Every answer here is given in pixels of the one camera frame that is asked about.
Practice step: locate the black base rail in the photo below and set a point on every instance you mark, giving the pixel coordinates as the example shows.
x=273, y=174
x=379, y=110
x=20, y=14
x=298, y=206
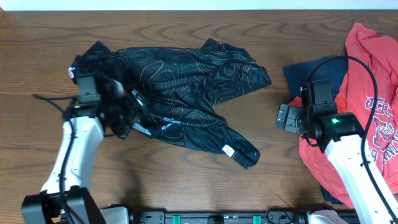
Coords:
x=277, y=215

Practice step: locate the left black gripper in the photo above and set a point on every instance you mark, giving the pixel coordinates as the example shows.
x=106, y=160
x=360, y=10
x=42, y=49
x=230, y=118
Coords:
x=134, y=112

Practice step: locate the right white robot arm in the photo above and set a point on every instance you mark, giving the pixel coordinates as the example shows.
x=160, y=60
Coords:
x=342, y=139

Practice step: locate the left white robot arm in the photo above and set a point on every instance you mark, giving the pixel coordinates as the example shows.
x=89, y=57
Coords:
x=65, y=196

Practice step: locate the red printed t-shirt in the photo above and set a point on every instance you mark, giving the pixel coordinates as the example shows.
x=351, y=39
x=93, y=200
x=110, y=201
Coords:
x=373, y=86

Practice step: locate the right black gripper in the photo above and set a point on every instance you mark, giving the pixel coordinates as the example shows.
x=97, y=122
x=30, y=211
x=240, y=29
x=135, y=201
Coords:
x=290, y=123

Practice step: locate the black orange-patterned jersey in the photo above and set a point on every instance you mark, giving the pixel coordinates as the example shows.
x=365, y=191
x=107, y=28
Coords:
x=181, y=87

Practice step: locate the navy blue cloth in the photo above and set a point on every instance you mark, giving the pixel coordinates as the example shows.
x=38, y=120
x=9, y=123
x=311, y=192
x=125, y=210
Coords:
x=320, y=167

